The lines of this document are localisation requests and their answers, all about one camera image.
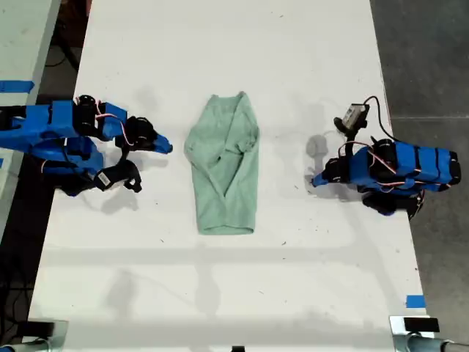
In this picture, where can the long blue tape strip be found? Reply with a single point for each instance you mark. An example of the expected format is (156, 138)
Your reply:
(16, 86)

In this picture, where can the grey black camera box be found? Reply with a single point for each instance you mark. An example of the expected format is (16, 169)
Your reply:
(357, 115)

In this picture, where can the small black box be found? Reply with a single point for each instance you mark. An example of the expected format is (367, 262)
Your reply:
(41, 329)
(420, 325)

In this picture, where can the small blue tape piece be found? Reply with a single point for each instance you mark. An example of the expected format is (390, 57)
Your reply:
(415, 301)

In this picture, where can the pale green t-shirt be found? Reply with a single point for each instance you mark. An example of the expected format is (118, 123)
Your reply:
(223, 176)

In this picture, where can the small black block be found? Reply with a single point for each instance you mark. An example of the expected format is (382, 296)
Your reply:
(238, 349)

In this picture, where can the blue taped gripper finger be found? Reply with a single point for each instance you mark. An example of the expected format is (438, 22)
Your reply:
(163, 141)
(163, 149)
(322, 182)
(321, 175)

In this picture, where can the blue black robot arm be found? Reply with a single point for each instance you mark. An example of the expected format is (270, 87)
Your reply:
(55, 132)
(410, 165)

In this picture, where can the white side table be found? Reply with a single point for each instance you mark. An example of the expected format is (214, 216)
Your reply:
(22, 44)

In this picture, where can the black camera box white label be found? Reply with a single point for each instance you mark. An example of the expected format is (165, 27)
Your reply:
(113, 177)

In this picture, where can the metal table clamp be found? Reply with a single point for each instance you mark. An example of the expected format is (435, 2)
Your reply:
(399, 337)
(55, 341)

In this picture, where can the black camera stalk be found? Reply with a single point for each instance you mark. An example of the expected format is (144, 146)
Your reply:
(342, 125)

